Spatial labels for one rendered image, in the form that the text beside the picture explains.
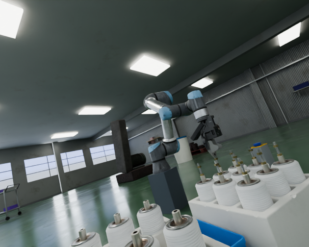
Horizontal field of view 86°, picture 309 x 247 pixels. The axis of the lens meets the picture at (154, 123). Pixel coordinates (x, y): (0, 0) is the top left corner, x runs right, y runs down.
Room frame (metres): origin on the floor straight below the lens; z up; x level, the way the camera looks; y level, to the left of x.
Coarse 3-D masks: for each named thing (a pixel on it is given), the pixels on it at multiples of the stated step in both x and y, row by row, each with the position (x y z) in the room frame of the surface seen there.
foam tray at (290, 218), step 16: (304, 192) 0.62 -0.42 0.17; (192, 208) 0.85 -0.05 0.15; (208, 208) 0.74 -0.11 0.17; (224, 208) 0.66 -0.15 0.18; (240, 208) 0.63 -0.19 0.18; (272, 208) 0.56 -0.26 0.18; (288, 208) 0.57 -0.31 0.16; (304, 208) 0.61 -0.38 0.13; (224, 224) 0.69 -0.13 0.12; (240, 224) 0.61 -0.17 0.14; (256, 224) 0.56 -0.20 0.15; (272, 224) 0.53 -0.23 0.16; (288, 224) 0.56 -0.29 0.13; (304, 224) 0.59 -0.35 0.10; (256, 240) 0.58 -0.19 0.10; (272, 240) 0.53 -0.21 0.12; (288, 240) 0.55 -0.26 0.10; (304, 240) 0.58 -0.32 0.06
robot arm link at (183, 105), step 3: (186, 102) 0.92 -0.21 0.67; (180, 105) 0.92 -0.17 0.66; (183, 105) 0.93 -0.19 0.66; (186, 105) 0.92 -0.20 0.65; (180, 108) 0.92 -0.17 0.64; (183, 108) 0.92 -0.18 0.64; (186, 108) 0.93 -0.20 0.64; (183, 111) 0.93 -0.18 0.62; (186, 111) 0.93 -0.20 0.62; (189, 111) 0.93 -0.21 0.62; (192, 111) 0.93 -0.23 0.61; (183, 114) 0.94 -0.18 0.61; (186, 114) 0.96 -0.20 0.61; (189, 114) 0.98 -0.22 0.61
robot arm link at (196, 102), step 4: (192, 92) 0.85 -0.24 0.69; (196, 92) 0.84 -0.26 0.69; (200, 92) 0.86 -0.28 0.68; (188, 96) 0.87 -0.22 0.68; (192, 96) 0.85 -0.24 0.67; (196, 96) 0.84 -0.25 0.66; (200, 96) 0.85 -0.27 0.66; (188, 100) 0.90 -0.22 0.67; (192, 100) 0.85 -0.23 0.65; (196, 100) 0.84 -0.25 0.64; (200, 100) 0.84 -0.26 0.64; (204, 100) 0.86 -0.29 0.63; (188, 104) 0.90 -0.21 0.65; (192, 104) 0.86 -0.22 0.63; (196, 104) 0.85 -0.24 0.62; (200, 104) 0.84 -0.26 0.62; (204, 104) 0.85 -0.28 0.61; (192, 108) 0.87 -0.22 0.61; (196, 108) 0.85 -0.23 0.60; (200, 108) 0.84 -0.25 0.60
